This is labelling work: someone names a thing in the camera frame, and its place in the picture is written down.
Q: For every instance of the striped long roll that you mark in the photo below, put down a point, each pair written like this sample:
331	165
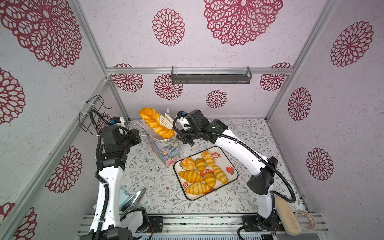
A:
220	175

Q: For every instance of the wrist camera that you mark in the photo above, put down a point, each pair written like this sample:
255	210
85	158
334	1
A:
117	123
196	118

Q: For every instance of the small oval bread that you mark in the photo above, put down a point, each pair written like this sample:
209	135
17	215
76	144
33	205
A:
200	165

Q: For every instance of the long twisted bread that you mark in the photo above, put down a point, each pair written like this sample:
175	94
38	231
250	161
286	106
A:
152	119

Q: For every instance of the striped oval bread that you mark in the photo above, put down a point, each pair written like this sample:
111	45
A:
210	179

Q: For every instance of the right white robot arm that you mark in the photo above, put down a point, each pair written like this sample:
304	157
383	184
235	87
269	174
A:
263	169

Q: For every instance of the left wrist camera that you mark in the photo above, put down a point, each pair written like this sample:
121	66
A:
117	123

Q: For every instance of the croissant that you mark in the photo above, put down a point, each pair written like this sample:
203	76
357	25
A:
191	176
198	188

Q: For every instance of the lower croissant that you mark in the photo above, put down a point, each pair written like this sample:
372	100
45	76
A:
198	188

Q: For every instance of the teal sponge block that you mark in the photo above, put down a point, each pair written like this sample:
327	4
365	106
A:
124	198

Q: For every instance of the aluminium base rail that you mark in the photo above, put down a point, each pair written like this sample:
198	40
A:
224	227

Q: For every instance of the round bun bread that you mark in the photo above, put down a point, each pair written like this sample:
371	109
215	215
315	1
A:
188	164

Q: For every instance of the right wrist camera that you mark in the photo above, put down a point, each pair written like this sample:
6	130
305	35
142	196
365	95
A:
196	118

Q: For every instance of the floral paper bag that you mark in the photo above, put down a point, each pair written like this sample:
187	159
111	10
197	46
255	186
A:
168	150

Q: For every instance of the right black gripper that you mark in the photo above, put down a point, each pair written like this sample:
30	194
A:
184	138

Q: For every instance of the upper croissant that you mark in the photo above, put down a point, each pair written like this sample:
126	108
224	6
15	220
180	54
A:
191	176

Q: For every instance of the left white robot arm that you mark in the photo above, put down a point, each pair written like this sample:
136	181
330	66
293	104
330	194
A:
114	143

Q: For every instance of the small twisted bread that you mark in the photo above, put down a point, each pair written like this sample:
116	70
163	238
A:
208	158

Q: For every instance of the steel tongs with cream tips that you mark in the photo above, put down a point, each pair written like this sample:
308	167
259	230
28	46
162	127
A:
166	120

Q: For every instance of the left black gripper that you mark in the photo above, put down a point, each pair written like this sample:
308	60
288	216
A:
133	134

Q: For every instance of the tape roll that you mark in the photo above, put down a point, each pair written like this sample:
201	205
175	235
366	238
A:
306	221

